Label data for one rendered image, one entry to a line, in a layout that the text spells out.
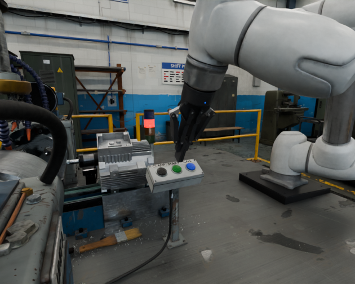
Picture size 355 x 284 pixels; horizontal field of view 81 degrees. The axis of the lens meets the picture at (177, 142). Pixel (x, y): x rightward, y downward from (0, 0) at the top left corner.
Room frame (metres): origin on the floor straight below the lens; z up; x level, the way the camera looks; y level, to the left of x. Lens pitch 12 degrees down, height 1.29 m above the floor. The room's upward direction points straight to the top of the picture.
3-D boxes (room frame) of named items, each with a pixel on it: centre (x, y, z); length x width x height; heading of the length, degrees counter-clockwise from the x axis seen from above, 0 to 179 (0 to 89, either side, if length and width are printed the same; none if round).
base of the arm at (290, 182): (1.09, -0.58, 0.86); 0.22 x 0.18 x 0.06; 33
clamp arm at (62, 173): (0.74, 0.43, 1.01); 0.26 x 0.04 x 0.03; 26
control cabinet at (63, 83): (3.62, 2.11, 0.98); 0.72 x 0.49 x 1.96; 113
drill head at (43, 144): (0.96, 0.66, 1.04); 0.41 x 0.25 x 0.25; 26
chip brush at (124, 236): (0.63, 0.23, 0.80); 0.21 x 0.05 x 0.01; 118
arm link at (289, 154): (1.07, -0.60, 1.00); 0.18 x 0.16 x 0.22; 48
